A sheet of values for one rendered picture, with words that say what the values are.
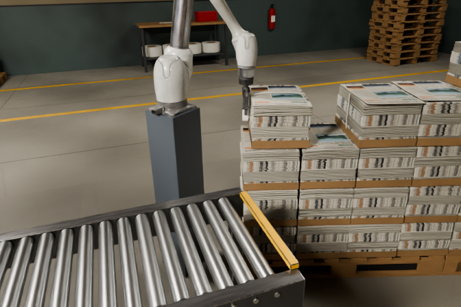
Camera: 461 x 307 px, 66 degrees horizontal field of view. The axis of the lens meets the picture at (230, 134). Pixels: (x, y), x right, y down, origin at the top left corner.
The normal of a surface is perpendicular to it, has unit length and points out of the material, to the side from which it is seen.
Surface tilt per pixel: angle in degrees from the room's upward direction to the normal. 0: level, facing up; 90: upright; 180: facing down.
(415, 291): 0
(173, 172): 90
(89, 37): 90
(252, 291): 0
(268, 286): 0
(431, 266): 90
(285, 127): 90
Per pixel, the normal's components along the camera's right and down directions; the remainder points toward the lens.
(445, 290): -0.02, -0.92
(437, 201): 0.01, 0.38
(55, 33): 0.33, 0.36
